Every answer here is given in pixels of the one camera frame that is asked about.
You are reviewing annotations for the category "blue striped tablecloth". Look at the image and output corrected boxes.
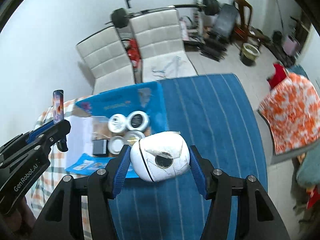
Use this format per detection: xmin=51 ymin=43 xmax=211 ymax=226
xmin=108 ymin=73 xmax=268 ymax=240

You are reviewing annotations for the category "wire clothes hanger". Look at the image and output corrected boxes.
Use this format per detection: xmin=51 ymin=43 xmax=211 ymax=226
xmin=151 ymin=56 xmax=184 ymax=79

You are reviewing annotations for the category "orange floral cushion chair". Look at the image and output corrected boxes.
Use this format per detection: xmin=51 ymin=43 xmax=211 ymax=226
xmin=257 ymin=73 xmax=319 ymax=165

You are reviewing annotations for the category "white padded chair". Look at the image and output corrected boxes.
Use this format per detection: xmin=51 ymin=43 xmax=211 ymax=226
xmin=130 ymin=9 xmax=197 ymax=82
xmin=75 ymin=26 xmax=136 ymax=95

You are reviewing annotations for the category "black rectangular device box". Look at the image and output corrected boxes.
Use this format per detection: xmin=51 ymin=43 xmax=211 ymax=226
xmin=93 ymin=139 xmax=108 ymax=157

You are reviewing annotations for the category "teal fabric pile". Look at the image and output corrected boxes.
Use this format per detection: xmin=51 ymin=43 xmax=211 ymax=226
xmin=296 ymin=151 xmax=319 ymax=188

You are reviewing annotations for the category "brown wooden chair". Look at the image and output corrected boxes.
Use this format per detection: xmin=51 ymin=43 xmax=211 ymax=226
xmin=233 ymin=0 xmax=268 ymax=50

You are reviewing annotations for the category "pink suitcase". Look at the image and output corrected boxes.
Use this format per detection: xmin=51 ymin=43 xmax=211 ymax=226
xmin=282 ymin=35 xmax=300 ymax=56

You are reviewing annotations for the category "black lid round tin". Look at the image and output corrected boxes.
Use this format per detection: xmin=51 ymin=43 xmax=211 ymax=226
xmin=126 ymin=111 xmax=150 ymax=132

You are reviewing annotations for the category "left white padded chair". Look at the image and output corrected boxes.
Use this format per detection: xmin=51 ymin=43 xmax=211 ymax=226
xmin=75 ymin=26 xmax=136 ymax=95

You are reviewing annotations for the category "right white padded chair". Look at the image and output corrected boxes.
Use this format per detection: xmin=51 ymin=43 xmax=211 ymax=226
xmin=130 ymin=9 xmax=197 ymax=82

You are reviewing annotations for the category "dark waste bin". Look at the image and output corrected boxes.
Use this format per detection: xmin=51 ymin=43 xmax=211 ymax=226
xmin=240 ymin=43 xmax=260 ymax=67

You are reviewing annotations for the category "blue milk carton box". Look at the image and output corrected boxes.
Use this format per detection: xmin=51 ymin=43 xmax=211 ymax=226
xmin=65 ymin=82 xmax=168 ymax=175

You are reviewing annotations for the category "white round tin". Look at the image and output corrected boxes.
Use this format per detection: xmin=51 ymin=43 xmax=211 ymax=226
xmin=108 ymin=113 xmax=127 ymax=134

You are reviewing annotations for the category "red bag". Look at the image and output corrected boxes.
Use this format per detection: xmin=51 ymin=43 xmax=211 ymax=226
xmin=267 ymin=63 xmax=287 ymax=90

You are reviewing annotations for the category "plaid checked cloth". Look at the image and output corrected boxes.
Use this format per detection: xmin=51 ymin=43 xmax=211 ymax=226
xmin=26 ymin=96 xmax=92 ymax=239

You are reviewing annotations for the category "white earbuds case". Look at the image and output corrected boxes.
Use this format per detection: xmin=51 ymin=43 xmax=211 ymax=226
xmin=130 ymin=131 xmax=190 ymax=183

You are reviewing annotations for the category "black weight bench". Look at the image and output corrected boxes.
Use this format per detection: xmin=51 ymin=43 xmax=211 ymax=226
xmin=200 ymin=4 xmax=238 ymax=62

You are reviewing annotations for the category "gold round tin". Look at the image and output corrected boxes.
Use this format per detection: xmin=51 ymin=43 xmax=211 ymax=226
xmin=124 ymin=130 xmax=145 ymax=146

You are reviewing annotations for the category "barbell with black weights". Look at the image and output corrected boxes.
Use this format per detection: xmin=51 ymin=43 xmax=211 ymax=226
xmin=105 ymin=0 xmax=220 ymax=29

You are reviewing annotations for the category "operator left hand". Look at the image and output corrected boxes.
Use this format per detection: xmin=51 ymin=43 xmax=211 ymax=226
xmin=0 ymin=197 xmax=36 ymax=240

